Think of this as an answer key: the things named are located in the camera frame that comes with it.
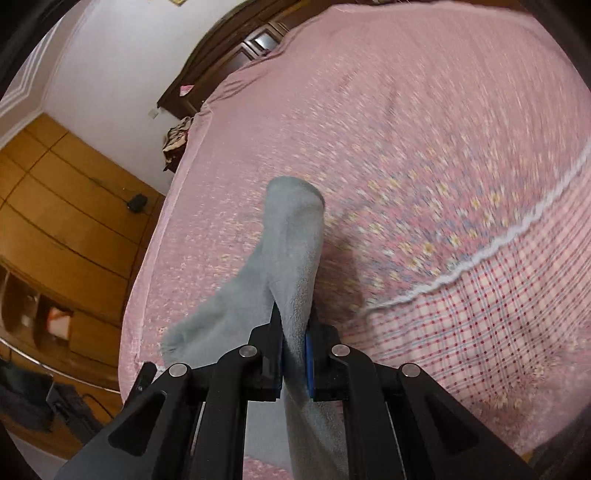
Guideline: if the wooden wardrobe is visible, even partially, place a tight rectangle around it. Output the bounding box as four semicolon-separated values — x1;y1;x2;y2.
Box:
1;114;163;458

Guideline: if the black device on wardrobe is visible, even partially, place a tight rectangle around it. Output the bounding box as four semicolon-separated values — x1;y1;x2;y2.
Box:
126;194;148;214

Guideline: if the clothes pile on nightstand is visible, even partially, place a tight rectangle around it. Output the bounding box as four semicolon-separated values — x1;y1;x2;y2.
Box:
162;116;193;173

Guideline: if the pink floral bedspread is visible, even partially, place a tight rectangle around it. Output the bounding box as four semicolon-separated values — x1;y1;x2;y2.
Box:
118;2;590;454

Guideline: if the pink item on headboard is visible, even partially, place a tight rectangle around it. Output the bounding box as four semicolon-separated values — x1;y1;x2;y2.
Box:
178;85;193;97

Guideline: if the dark wooden headboard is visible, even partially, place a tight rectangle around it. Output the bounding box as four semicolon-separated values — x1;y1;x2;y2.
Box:
156;0;523;121

